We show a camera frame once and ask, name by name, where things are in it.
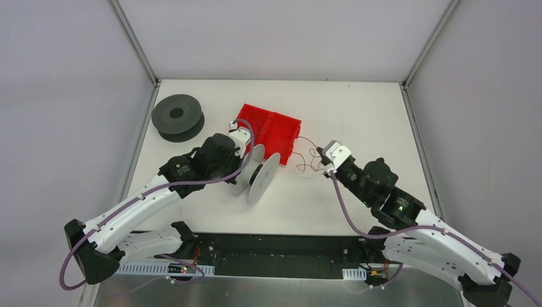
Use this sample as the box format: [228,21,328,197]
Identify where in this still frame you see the white translucent cable spool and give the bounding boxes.
[231,144,281,205]

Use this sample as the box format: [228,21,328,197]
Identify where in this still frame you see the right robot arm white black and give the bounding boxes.
[321,153,520,306]

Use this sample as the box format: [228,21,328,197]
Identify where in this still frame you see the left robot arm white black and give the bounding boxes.
[59,128,254,290]

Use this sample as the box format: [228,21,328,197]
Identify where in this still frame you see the red two-compartment bin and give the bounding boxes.
[237,104,302,166]

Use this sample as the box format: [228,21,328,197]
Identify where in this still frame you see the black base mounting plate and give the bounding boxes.
[170,233,387,279]

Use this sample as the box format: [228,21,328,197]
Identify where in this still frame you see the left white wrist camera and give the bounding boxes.
[228,122,252,158]

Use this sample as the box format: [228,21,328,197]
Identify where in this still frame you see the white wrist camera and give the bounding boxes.
[320,140,352,173]
[228,122,252,158]

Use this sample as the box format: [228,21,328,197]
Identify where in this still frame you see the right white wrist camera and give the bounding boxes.
[320,140,352,173]

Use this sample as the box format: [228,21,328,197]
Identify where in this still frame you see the black cable spool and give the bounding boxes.
[151,94,205,143]

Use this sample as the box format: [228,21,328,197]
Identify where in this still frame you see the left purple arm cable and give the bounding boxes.
[59,119,256,292]

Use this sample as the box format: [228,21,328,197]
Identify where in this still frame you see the left aluminium frame post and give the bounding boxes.
[107,0,159,88]

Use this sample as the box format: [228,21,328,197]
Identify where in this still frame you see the aluminium frame post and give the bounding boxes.
[403,0,462,88]
[107,0,159,88]

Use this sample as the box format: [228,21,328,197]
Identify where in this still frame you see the right aluminium frame post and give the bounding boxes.
[403,0,462,88]

